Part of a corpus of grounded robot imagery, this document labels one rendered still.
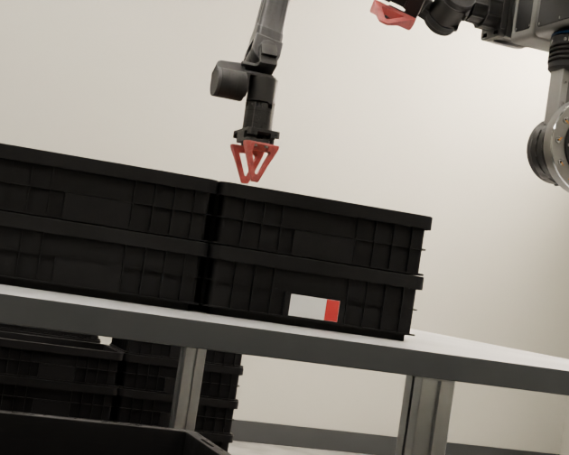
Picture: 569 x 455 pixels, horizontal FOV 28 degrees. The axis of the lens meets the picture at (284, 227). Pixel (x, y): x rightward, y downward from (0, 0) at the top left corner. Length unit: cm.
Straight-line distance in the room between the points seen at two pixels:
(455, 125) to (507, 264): 78
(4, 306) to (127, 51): 387
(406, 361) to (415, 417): 12
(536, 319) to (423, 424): 435
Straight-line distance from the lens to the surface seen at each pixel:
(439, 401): 184
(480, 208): 597
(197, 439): 121
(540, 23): 250
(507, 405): 612
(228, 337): 164
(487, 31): 266
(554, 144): 229
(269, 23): 229
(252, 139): 214
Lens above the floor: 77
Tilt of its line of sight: 3 degrees up
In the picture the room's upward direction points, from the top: 9 degrees clockwise
